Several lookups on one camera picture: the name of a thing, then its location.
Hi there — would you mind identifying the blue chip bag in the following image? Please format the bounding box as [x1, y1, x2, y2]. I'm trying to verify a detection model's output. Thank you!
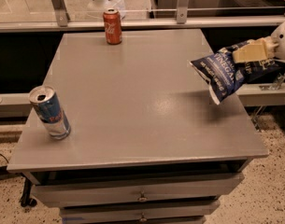
[190, 39, 280, 105]

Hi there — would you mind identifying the metal railing bracket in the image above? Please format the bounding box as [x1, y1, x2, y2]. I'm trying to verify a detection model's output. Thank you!
[51, 0, 69, 27]
[176, 0, 190, 24]

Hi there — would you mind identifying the right metal railing bracket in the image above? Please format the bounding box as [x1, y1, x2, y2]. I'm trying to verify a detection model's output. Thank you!
[176, 0, 190, 24]

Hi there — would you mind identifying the white pedestal base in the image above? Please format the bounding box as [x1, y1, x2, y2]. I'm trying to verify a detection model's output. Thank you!
[87, 0, 126, 20]

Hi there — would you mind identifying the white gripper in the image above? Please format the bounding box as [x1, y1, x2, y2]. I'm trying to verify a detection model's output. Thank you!
[233, 22, 285, 63]

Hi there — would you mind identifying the grey drawer cabinet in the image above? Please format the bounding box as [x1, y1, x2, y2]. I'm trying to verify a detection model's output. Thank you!
[8, 29, 267, 224]

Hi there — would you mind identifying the lower drawer knob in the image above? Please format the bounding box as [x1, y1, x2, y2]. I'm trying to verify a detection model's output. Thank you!
[139, 213, 148, 223]

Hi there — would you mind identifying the orange coke can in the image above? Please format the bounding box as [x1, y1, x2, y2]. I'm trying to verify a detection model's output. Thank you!
[103, 8, 121, 45]

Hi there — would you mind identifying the black caster wheel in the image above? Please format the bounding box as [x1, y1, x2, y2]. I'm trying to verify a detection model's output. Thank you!
[20, 179, 37, 207]

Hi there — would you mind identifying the blue silver Red Bull can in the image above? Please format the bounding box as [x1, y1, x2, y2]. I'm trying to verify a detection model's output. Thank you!
[29, 86, 71, 140]

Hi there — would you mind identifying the left metal railing bracket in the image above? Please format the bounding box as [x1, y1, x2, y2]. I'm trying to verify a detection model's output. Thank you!
[51, 0, 69, 27]

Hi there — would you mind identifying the drawer knob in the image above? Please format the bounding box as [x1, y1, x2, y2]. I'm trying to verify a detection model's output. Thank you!
[137, 191, 148, 203]
[139, 213, 148, 223]

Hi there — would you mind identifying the top drawer knob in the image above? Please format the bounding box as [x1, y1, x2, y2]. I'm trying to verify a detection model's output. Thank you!
[137, 191, 148, 203]

